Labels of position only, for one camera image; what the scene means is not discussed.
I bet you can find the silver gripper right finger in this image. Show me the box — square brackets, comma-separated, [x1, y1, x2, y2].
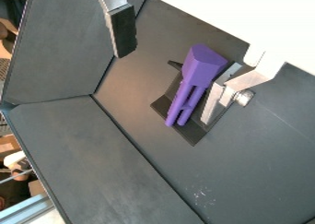
[201, 47, 285, 125]

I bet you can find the dark curved fixture stand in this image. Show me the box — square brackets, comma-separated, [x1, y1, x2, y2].
[150, 59, 245, 147]

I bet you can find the aluminium frame rail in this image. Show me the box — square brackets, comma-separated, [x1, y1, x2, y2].
[0, 194, 55, 224]

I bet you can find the purple three prong object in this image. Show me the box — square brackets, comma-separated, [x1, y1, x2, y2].
[166, 44, 229, 126]

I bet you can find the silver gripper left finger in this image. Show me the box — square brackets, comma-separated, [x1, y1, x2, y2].
[99, 0, 138, 58]

